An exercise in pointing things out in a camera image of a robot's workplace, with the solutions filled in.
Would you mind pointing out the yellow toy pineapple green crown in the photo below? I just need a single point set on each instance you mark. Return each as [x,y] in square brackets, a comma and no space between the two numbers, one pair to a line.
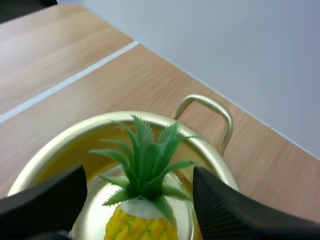
[147,175]

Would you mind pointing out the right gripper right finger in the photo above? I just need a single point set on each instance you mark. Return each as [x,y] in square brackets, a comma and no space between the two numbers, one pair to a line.
[232,215]

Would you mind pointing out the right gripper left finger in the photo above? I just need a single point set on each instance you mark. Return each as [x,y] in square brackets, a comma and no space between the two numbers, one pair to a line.
[42,210]

